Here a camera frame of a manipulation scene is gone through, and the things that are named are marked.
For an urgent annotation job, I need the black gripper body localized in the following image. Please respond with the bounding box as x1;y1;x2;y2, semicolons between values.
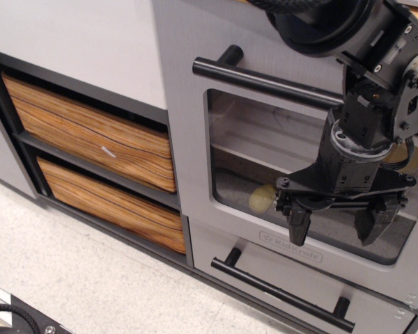
274;107;417;216

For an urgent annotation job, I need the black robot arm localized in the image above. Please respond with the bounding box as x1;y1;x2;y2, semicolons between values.
255;1;418;246

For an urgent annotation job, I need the yellow round toy food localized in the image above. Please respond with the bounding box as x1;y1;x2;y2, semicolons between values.
248;184;275;214

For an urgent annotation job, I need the black braided cable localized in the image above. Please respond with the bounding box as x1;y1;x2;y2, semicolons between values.
0;302;42;334

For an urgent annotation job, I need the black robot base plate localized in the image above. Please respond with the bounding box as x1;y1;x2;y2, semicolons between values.
6;294;74;334

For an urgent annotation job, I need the black drawer handle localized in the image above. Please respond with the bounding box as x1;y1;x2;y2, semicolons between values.
211;248;355;333

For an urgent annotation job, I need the upper wood grain bin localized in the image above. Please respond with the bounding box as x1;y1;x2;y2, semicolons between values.
1;72;176;193

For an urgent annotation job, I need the wood grain bin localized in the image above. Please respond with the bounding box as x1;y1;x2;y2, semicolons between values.
1;72;176;193
37;157;186;254

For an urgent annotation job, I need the grey oven door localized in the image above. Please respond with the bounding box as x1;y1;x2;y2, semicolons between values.
153;1;418;310

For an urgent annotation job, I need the grey toy kitchen cabinet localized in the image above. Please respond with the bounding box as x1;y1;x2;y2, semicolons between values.
0;0;196;269

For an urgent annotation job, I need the black oven door handle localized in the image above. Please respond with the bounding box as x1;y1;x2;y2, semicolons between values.
192;45;343;109

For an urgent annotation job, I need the grey bottom drawer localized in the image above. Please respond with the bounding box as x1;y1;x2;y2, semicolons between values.
189;223;415;333

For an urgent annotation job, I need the white oven rack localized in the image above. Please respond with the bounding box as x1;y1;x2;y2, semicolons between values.
211;131;318;173

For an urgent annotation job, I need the lower wood grain bin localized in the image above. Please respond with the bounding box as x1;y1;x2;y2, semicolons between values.
37;157;186;254

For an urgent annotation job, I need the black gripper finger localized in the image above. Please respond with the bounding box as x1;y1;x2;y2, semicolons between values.
354;195;401;246
287;200;312;246

